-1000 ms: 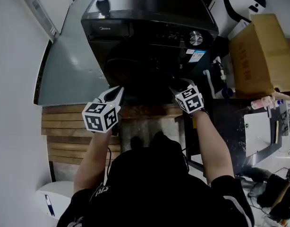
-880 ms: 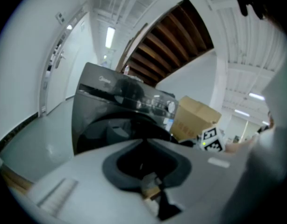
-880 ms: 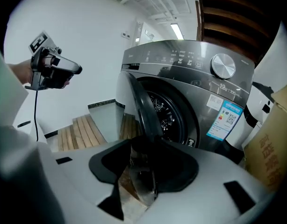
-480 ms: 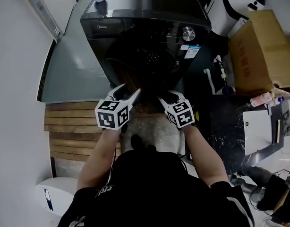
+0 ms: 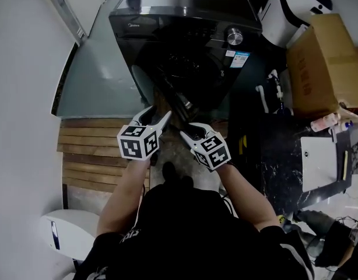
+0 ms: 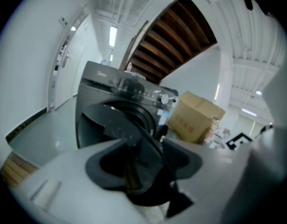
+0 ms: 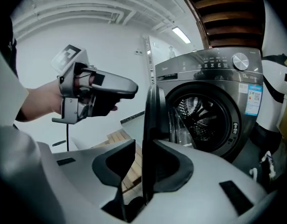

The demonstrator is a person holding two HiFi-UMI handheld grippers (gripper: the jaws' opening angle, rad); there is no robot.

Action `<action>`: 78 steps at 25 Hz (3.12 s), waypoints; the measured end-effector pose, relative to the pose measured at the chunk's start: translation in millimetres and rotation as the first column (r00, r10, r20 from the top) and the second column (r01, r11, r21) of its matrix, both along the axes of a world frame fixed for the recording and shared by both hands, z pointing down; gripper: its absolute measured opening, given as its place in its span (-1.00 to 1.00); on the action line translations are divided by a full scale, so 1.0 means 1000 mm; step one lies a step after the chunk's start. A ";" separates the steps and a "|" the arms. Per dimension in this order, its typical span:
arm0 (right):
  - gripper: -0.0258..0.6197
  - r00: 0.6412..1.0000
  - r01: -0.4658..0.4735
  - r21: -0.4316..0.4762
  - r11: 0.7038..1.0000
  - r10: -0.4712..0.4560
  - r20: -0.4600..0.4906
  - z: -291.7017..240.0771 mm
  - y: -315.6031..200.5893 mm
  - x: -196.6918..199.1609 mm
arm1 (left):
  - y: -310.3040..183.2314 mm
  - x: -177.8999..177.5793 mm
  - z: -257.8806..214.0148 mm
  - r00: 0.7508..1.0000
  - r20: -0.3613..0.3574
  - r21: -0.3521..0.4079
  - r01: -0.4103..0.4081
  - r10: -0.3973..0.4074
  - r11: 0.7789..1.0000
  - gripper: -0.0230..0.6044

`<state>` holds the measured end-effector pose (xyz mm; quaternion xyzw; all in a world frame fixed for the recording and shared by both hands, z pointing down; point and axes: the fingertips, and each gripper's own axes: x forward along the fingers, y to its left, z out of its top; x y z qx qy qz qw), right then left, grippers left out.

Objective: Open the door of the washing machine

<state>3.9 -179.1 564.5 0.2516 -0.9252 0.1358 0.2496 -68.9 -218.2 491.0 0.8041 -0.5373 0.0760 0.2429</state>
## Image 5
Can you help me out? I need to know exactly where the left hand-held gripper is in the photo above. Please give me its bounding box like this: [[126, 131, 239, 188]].
[[117, 106, 173, 160]]

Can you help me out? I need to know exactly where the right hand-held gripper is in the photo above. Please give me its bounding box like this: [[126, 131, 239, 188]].
[[179, 122, 231, 172]]

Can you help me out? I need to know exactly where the round black washing machine door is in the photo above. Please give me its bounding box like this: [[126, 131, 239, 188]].
[[131, 43, 227, 120]]

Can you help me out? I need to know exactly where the person's left forearm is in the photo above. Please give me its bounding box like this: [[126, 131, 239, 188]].
[[96, 156, 152, 236]]

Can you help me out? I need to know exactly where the person's right forearm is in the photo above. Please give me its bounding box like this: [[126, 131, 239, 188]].
[[215, 161, 282, 232]]

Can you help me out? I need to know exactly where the person's black shoe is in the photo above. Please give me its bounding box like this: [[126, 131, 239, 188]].
[[180, 175, 195, 189], [162, 161, 178, 184]]

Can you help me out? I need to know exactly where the wooden slatted panel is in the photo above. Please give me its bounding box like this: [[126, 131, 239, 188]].
[[57, 118, 151, 194]]

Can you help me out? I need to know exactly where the white drain pipe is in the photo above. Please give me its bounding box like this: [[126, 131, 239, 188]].
[[255, 85, 270, 114]]

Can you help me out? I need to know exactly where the blue and white label sticker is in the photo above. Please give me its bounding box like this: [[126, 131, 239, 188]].
[[229, 50, 251, 69]]

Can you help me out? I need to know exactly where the black marble counter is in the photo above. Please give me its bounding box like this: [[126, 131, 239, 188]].
[[227, 112, 353, 216]]

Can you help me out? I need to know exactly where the white water tap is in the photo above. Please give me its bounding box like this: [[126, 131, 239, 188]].
[[268, 69, 285, 99]]

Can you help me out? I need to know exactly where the person's black shirt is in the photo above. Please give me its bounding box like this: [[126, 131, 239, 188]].
[[73, 182, 315, 280]]

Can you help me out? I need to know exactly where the white laptop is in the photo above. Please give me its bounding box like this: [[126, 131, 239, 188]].
[[300, 136, 339, 193]]

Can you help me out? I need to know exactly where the pink and white bottle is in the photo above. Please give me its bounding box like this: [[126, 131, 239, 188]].
[[310, 114, 341, 133]]

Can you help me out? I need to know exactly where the brown cardboard box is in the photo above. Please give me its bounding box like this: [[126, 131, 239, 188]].
[[286, 13, 358, 119]]

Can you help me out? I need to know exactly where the white bottle with blue cap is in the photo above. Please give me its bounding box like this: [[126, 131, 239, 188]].
[[338, 120, 355, 132]]

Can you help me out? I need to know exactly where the yellow pencil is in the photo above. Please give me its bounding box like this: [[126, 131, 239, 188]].
[[342, 150, 349, 181]]

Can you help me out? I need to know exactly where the white appliance with black band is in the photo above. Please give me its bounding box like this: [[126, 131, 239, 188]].
[[257, 0, 334, 48]]

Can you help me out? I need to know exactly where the dark bag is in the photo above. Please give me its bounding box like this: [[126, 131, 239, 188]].
[[292, 210, 358, 275]]

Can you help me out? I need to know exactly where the white door frame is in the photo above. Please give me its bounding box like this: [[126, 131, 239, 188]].
[[38, 0, 106, 45]]

